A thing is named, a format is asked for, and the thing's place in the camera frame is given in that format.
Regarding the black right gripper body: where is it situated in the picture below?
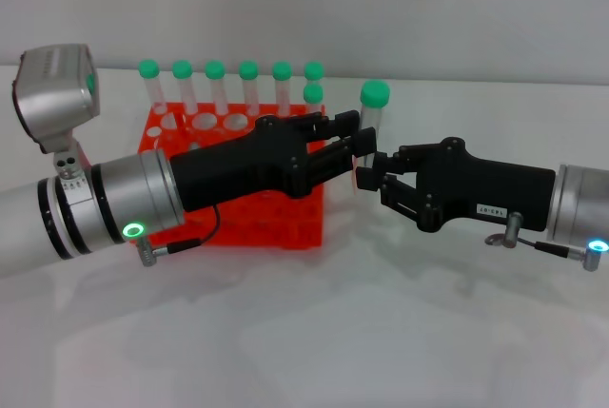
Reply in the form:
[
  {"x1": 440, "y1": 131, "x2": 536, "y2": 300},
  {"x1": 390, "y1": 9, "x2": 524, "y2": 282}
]
[{"x1": 412, "y1": 136, "x2": 558, "y2": 234}]

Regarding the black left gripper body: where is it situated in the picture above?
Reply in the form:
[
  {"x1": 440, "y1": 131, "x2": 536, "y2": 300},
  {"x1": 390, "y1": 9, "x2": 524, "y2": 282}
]
[{"x1": 168, "y1": 115, "x2": 316, "y2": 213}]

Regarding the green capped clear test tube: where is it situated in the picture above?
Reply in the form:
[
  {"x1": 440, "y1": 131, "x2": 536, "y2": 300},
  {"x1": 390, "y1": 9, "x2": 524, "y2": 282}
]
[
  {"x1": 304, "y1": 61, "x2": 325, "y2": 87},
  {"x1": 171, "y1": 59, "x2": 200, "y2": 114},
  {"x1": 303, "y1": 83, "x2": 324, "y2": 117},
  {"x1": 238, "y1": 60, "x2": 262, "y2": 117},
  {"x1": 351, "y1": 79, "x2": 392, "y2": 171},
  {"x1": 205, "y1": 60, "x2": 230, "y2": 114},
  {"x1": 138, "y1": 58, "x2": 168, "y2": 114},
  {"x1": 271, "y1": 60, "x2": 293, "y2": 117}
]

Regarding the orange plastic test tube rack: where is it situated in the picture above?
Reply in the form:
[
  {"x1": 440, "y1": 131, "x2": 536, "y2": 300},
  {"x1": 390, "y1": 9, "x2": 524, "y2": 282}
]
[{"x1": 137, "y1": 102, "x2": 327, "y2": 250}]

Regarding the silver metal pin with ring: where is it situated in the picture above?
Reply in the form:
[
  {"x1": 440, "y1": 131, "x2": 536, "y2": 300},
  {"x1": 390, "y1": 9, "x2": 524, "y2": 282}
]
[{"x1": 484, "y1": 211, "x2": 523, "y2": 250}]

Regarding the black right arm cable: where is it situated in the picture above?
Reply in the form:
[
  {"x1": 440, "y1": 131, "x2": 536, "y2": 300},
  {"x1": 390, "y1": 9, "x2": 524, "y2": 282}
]
[{"x1": 516, "y1": 236, "x2": 606, "y2": 272}]

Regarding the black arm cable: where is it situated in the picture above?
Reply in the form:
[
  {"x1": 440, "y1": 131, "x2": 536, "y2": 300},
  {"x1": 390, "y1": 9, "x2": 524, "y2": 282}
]
[
  {"x1": 516, "y1": 236, "x2": 606, "y2": 272},
  {"x1": 136, "y1": 204, "x2": 223, "y2": 267}
]

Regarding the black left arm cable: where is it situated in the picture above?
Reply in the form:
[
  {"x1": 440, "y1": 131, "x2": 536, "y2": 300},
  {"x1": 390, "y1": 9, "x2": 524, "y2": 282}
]
[{"x1": 136, "y1": 204, "x2": 223, "y2": 267}]

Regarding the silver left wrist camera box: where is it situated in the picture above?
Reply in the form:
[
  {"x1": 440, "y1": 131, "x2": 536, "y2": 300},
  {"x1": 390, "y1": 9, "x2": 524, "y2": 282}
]
[{"x1": 10, "y1": 43, "x2": 103, "y2": 181}]

